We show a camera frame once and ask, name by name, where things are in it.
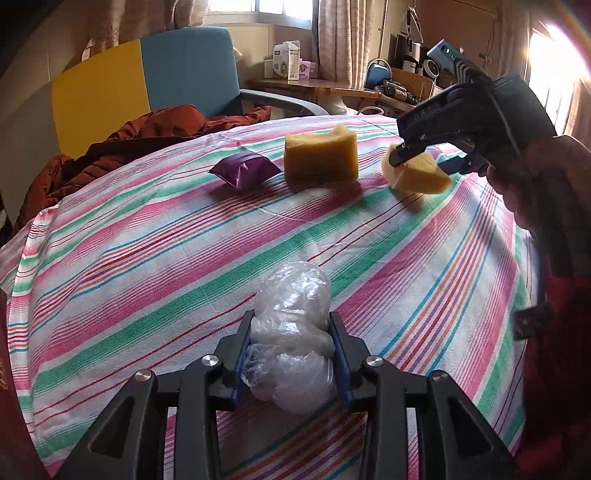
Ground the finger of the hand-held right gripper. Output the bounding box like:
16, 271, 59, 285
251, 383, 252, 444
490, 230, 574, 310
388, 85, 481, 168
436, 142, 488, 175

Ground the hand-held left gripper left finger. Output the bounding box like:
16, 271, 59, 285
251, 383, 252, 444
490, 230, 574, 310
60, 310, 256, 480

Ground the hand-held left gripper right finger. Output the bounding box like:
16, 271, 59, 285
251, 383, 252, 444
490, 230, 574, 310
329, 311, 513, 480

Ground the yellow sponge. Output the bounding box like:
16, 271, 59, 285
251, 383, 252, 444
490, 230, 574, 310
283, 124, 360, 183
381, 143, 453, 193

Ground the clear plastic bag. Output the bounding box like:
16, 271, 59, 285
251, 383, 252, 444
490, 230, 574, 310
241, 261, 338, 416

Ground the person's right forearm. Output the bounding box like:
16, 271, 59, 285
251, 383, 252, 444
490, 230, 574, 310
512, 185, 591, 480

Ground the person's right hand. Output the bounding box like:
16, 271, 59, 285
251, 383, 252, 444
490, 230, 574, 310
487, 135, 591, 237

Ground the window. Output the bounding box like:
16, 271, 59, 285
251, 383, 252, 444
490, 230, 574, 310
205, 0, 319, 14
526, 23, 583, 134

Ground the dark device bundle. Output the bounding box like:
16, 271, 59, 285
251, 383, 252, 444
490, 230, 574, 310
381, 79, 419, 104

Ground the blue folding chair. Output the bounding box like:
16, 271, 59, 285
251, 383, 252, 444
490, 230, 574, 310
365, 58, 393, 90

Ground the wooden side table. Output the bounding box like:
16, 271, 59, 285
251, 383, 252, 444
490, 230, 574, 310
245, 78, 384, 116

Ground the striped beige curtain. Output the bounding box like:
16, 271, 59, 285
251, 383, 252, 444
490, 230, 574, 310
318, 0, 370, 90

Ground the white carton box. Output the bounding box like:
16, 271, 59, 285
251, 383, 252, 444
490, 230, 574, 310
272, 41, 302, 83

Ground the striped blanket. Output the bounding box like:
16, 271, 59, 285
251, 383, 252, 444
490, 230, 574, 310
0, 113, 543, 480

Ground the large purple packet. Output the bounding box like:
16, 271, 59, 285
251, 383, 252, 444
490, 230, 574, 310
209, 150, 282, 190

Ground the blue yellow grey armchair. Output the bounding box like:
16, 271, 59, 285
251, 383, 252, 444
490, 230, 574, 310
0, 26, 331, 222

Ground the brown jacket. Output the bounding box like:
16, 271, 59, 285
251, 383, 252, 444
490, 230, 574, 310
9, 105, 273, 241

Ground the floral beige curtain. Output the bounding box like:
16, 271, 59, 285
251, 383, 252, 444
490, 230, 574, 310
88, 0, 208, 47

